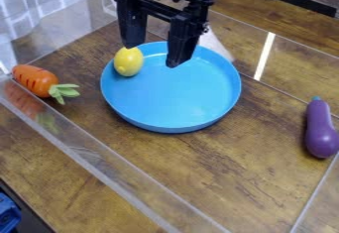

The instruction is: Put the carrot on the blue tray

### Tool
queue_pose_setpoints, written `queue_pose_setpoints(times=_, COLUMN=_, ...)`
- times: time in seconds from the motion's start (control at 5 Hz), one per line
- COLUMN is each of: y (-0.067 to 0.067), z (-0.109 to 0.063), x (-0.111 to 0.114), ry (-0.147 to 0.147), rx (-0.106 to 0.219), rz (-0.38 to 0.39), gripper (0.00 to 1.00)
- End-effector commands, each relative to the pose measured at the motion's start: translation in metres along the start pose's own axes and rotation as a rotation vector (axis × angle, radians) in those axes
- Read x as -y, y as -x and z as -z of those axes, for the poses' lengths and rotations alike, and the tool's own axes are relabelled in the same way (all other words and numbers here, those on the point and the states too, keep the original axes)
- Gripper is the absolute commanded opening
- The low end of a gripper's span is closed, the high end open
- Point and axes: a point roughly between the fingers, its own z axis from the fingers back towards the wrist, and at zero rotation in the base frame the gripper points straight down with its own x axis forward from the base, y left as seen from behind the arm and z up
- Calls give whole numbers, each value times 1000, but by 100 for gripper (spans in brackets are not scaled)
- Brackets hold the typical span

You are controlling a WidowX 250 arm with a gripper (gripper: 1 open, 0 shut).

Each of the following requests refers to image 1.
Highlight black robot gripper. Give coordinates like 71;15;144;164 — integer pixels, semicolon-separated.
115;0;214;68

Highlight orange toy carrot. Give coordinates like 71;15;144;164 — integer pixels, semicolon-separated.
12;64;80;104

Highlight round blue tray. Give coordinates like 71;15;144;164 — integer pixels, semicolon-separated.
100;42;243;133

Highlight yellow toy lemon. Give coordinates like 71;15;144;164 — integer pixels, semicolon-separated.
114;48;144;76

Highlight purple toy eggplant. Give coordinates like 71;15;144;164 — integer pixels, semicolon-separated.
306;96;339;159

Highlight blue object at corner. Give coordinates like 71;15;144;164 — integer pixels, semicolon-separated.
0;192;22;233

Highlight clear acrylic enclosure wall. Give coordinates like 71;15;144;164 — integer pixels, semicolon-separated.
0;0;339;233

